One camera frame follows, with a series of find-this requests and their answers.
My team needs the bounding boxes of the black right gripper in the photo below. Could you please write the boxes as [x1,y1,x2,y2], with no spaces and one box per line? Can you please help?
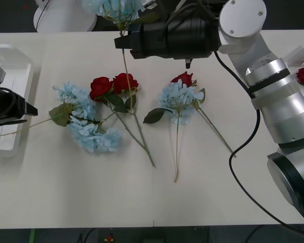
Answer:
[113,22,168,60]

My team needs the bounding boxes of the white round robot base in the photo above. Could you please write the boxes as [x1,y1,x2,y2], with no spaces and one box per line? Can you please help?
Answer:
[33,0,97,33]

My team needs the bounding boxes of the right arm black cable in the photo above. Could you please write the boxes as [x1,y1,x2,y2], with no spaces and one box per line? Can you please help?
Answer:
[212,50,304,235]

